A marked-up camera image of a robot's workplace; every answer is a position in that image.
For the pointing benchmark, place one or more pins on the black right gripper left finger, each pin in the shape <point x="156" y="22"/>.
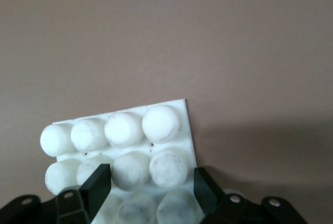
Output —
<point x="96" y="190"/>

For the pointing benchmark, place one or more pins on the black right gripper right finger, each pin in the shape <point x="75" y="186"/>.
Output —
<point x="208" y="195"/>

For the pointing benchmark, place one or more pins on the white studded base plate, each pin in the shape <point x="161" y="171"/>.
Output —
<point x="158" y="128"/>

